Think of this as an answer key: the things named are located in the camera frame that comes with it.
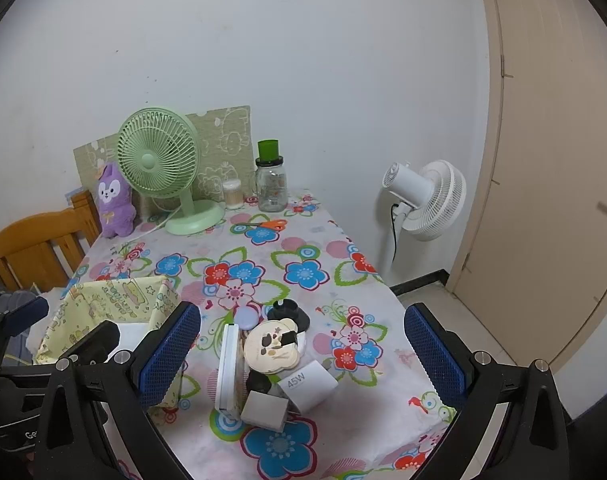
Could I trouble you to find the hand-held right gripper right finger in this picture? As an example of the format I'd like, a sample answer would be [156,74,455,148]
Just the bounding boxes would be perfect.
[403,303,571,480]

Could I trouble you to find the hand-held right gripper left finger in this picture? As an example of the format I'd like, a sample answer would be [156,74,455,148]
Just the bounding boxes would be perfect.
[34,301,202,480]

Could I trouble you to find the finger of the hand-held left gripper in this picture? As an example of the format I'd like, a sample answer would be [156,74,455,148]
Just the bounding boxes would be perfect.
[0,296,50,361]
[0,320,122,380]

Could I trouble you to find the yellow fabric storage box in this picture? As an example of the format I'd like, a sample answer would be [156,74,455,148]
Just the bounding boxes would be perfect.
[34,276,184,413]

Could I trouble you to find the white device with screen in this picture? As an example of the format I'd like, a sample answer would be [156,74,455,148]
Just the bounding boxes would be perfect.
[214,323,247,416]

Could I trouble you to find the pale round plastic object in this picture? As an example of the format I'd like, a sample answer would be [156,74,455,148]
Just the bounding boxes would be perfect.
[235,304,259,331]

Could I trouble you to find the small black round object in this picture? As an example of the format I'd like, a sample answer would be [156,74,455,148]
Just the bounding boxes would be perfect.
[246,370,272,396]

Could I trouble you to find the small white plug charger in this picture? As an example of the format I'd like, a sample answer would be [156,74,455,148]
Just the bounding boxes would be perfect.
[240,390,289,432]

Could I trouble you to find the large white charger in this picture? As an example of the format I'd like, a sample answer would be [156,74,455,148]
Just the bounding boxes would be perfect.
[276,358,339,415]

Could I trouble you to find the blue plaid blanket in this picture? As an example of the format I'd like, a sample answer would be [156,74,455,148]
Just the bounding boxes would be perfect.
[0,265,47,356]

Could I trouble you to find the white rounded device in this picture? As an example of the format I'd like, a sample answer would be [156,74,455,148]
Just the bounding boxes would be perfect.
[106,322,152,361]

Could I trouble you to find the wooden bed headboard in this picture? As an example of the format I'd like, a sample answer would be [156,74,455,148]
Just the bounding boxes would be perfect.
[0,189,102,293]

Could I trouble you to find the purple plush toy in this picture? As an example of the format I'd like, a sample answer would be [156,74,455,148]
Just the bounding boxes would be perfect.
[94,161,137,239]

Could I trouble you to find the white standing fan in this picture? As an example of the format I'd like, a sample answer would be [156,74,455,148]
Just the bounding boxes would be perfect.
[376,160,467,286]

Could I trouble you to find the floral tablecloth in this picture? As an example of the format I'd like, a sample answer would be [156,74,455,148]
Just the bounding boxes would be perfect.
[34,190,459,480]

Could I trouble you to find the cotton swab jar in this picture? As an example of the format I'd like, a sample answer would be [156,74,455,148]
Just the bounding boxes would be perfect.
[222,178,245,211]

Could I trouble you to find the green desk fan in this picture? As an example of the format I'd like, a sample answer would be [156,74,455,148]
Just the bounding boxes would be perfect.
[116,106,226,236]

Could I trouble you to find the glass jar with green lid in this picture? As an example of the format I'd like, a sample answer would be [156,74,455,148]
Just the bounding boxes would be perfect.
[255,139,288,213]

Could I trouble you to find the beige cartoon printed board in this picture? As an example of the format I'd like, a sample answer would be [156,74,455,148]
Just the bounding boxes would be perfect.
[74,105,252,211]

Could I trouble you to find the beige door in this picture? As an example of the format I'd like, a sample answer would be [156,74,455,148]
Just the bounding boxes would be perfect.
[446,0,607,376]

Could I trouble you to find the white fan power cable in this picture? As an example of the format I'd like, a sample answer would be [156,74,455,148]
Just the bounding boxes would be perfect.
[132,195,184,236]

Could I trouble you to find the black fan cable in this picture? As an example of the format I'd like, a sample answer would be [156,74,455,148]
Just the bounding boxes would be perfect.
[391,203,402,263]

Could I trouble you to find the orange handled scissors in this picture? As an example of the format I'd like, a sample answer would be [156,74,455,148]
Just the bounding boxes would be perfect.
[238,219,288,232]

